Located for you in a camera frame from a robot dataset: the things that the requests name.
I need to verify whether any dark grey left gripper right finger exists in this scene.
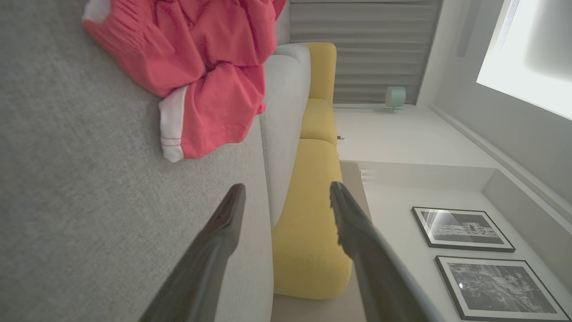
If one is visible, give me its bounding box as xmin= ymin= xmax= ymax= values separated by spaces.
xmin=330 ymin=181 xmax=443 ymax=322

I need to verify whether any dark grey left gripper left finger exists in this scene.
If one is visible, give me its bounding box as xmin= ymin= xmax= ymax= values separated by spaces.
xmin=139 ymin=183 xmax=247 ymax=322

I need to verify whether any red jersey white striped trim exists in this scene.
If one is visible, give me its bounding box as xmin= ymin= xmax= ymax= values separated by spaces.
xmin=159 ymin=0 xmax=286 ymax=163

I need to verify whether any wide yellow sofa backrest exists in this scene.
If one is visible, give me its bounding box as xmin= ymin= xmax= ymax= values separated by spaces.
xmin=272 ymin=139 xmax=353 ymax=300

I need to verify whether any black framed monochrome picture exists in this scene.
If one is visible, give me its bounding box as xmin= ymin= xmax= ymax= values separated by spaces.
xmin=435 ymin=255 xmax=572 ymax=322
xmin=411 ymin=207 xmax=516 ymax=253

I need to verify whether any large grey sofa chaise cushion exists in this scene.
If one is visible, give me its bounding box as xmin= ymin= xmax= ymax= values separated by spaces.
xmin=0 ymin=0 xmax=274 ymax=322

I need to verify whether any narrow yellow sofa backrest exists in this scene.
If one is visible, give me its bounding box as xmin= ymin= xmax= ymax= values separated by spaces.
xmin=299 ymin=98 xmax=338 ymax=146

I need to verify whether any long grey sofa seat cushion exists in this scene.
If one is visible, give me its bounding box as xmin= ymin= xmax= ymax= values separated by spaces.
xmin=261 ymin=43 xmax=311 ymax=229

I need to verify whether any mint green round lamp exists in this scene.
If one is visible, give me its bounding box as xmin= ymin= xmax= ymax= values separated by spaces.
xmin=385 ymin=86 xmax=407 ymax=112

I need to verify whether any grey pleated curtain panel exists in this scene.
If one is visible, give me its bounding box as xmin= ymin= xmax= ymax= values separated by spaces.
xmin=290 ymin=0 xmax=444 ymax=105

